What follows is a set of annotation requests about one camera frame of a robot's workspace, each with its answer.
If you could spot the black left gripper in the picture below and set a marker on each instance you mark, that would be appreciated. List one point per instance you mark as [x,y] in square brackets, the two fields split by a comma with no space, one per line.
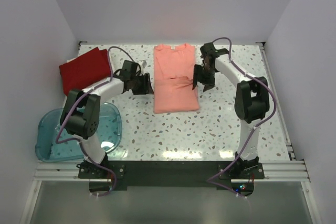
[146,88]

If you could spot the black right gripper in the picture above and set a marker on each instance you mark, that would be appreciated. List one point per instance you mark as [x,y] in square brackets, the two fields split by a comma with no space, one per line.
[197,74]

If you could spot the salmon pink t-shirt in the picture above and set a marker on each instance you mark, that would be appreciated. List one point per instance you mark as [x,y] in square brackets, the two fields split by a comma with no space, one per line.
[173,79]

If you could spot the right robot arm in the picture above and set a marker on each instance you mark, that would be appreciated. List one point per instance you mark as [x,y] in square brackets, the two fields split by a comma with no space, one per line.
[251,102]

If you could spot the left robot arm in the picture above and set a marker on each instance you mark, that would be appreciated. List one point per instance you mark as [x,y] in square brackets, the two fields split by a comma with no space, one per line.
[79,120]

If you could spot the folded red t-shirt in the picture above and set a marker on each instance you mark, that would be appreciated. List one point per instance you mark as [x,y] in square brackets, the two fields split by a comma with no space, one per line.
[85,70]

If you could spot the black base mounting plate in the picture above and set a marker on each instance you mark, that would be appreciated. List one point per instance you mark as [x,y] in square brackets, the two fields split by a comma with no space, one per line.
[119,175]

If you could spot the blue transparent plastic bin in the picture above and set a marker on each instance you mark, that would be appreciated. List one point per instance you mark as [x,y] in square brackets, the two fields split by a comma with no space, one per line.
[52,140]

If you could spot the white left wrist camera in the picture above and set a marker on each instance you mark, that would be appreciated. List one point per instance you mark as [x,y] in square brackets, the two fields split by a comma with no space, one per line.
[143,63]

